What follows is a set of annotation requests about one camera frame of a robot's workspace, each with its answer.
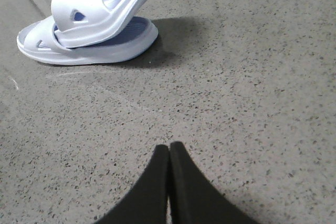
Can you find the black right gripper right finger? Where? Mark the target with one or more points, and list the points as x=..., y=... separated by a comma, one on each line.
x=193, y=198

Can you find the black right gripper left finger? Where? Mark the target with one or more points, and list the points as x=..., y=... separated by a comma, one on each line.
x=146, y=202

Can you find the light blue slipper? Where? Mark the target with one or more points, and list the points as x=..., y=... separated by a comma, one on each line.
x=87, y=22
x=38, y=41

